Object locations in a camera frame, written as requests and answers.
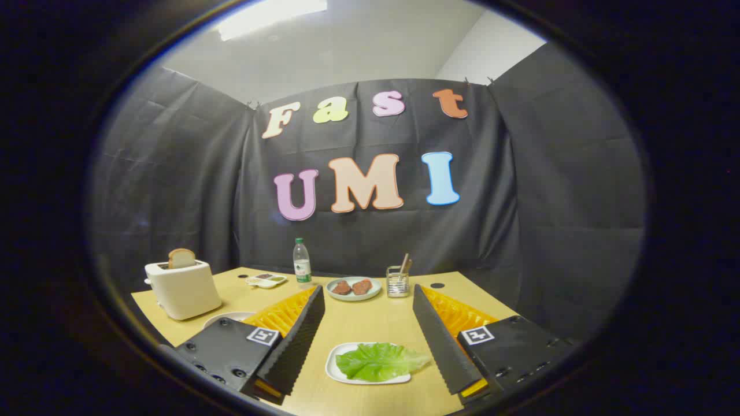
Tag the cream white toaster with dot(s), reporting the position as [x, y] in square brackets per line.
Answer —
[185, 292]

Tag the thin wooden stick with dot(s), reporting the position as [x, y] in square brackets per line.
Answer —
[403, 261]

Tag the black backdrop cloth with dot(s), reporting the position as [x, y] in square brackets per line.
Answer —
[520, 202]

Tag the white square plate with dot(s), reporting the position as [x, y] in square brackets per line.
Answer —
[332, 370]

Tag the clear plastic water bottle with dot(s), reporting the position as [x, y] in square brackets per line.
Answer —
[302, 268]

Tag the pale green round plate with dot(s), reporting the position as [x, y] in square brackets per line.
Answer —
[354, 298]

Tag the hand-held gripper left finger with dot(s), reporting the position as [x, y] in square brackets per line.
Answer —
[298, 341]

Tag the green lettuce leaf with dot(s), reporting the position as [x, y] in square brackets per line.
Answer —
[376, 361]

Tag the white round plate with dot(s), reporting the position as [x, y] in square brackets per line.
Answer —
[228, 318]

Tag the brown meat piece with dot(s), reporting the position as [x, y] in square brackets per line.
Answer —
[362, 286]
[341, 288]

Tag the white divided spice dish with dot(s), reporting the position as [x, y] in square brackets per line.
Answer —
[266, 282]

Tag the toasted bread slice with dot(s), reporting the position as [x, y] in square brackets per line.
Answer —
[181, 259]

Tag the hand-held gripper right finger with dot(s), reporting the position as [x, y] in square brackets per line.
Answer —
[442, 341]

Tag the clear glass utensil holder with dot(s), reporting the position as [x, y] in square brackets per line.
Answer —
[398, 286]

